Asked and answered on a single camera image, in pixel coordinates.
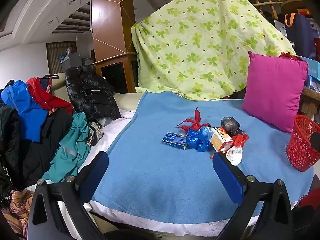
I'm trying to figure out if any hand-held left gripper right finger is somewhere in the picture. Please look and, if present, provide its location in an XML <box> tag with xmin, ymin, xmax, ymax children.
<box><xmin>212</xmin><ymin>152</ymin><xmax>293</xmax><ymax>240</ymax></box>

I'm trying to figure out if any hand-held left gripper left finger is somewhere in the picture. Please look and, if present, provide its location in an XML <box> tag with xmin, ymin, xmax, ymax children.
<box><xmin>27</xmin><ymin>151</ymin><xmax>110</xmax><ymax>240</ymax></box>

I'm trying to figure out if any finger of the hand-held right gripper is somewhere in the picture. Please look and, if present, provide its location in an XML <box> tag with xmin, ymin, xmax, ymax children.
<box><xmin>311</xmin><ymin>132</ymin><xmax>320</xmax><ymax>153</ymax></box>

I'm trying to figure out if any red plastic mesh basket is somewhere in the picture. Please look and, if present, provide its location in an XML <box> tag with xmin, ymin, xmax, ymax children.
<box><xmin>287</xmin><ymin>114</ymin><xmax>320</xmax><ymax>172</ymax></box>

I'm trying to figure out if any white tissue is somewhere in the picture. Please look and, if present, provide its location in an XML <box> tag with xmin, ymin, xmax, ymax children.
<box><xmin>226</xmin><ymin>145</ymin><xmax>243</xmax><ymax>166</ymax></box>

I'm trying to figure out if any small red plastic bag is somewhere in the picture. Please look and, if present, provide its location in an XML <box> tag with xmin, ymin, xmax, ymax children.
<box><xmin>232</xmin><ymin>133</ymin><xmax>250</xmax><ymax>147</ymax></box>

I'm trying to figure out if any orange white medicine box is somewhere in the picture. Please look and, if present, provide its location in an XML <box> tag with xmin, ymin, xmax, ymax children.
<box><xmin>209</xmin><ymin>127</ymin><xmax>234</xmax><ymax>152</ymax></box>

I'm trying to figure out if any small blue plastic bag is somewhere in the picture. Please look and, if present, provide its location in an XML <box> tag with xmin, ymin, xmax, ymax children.
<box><xmin>186</xmin><ymin>126</ymin><xmax>212</xmax><ymax>152</ymax></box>

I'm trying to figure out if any black plastic bag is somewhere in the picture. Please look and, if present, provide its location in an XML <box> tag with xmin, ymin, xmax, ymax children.
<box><xmin>221</xmin><ymin>116</ymin><xmax>245</xmax><ymax>137</ymax></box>

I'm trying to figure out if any blue toothpaste box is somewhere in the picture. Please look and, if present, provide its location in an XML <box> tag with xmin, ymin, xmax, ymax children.
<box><xmin>162</xmin><ymin>132</ymin><xmax>188</xmax><ymax>150</ymax></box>

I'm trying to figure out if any teal garment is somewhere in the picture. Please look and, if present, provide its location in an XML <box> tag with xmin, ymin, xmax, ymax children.
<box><xmin>42</xmin><ymin>112</ymin><xmax>92</xmax><ymax>183</ymax></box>

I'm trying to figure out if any old wooden table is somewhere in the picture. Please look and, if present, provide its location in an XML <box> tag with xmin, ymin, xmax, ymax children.
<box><xmin>297</xmin><ymin>85</ymin><xmax>320</xmax><ymax>124</ymax></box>

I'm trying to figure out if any white sheet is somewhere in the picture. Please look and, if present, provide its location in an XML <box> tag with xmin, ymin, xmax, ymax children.
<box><xmin>24</xmin><ymin>92</ymin><xmax>265</xmax><ymax>235</ymax></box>

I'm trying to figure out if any blue blanket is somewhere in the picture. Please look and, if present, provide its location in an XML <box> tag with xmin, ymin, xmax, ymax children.
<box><xmin>89</xmin><ymin>90</ymin><xmax>314</xmax><ymax>225</ymax></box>

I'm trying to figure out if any black clothing pile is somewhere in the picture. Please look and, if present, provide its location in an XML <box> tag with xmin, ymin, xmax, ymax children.
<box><xmin>0</xmin><ymin>104</ymin><xmax>74</xmax><ymax>190</ymax></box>

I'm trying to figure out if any magenta pillow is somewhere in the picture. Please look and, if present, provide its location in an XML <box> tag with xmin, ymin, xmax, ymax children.
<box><xmin>241</xmin><ymin>51</ymin><xmax>309</xmax><ymax>133</ymax></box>

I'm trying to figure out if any light blue box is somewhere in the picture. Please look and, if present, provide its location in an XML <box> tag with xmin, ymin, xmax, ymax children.
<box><xmin>299</xmin><ymin>56</ymin><xmax>320</xmax><ymax>82</ymax></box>

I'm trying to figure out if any black puffer jacket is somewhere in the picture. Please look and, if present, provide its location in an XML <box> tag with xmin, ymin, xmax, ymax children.
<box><xmin>65</xmin><ymin>65</ymin><xmax>122</xmax><ymax>120</ymax></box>

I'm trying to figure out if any orange patterned cloth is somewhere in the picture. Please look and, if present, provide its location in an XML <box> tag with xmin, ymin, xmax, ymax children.
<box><xmin>0</xmin><ymin>189</ymin><xmax>34</xmax><ymax>240</ymax></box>

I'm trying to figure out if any shiny red plastic package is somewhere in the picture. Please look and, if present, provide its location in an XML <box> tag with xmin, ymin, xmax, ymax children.
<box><xmin>279</xmin><ymin>52</ymin><xmax>304</xmax><ymax>61</ymax></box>

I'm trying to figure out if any red garment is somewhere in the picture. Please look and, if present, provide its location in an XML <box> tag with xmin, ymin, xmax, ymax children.
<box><xmin>26</xmin><ymin>77</ymin><xmax>73</xmax><ymax>115</ymax></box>

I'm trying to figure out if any blue jacket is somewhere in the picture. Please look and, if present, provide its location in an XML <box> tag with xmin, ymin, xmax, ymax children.
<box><xmin>1</xmin><ymin>80</ymin><xmax>49</xmax><ymax>143</ymax></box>

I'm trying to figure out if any wooden cabinet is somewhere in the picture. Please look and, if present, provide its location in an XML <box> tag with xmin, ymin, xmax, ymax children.
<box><xmin>94</xmin><ymin>52</ymin><xmax>138</xmax><ymax>94</ymax></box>

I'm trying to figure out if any wooden lattice screen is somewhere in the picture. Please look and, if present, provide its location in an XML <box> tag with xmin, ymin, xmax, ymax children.
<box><xmin>46</xmin><ymin>41</ymin><xmax>78</xmax><ymax>74</ymax></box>

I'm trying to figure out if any green clover print quilt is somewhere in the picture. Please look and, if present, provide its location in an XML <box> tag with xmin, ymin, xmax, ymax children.
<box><xmin>131</xmin><ymin>0</ymin><xmax>298</xmax><ymax>102</ymax></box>

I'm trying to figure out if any wooden column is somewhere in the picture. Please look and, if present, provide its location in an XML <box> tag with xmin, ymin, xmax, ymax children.
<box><xmin>90</xmin><ymin>0</ymin><xmax>137</xmax><ymax>63</ymax></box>

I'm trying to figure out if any navy bag with orange handle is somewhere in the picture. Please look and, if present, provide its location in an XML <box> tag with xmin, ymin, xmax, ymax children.
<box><xmin>280</xmin><ymin>12</ymin><xmax>315</xmax><ymax>62</ymax></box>

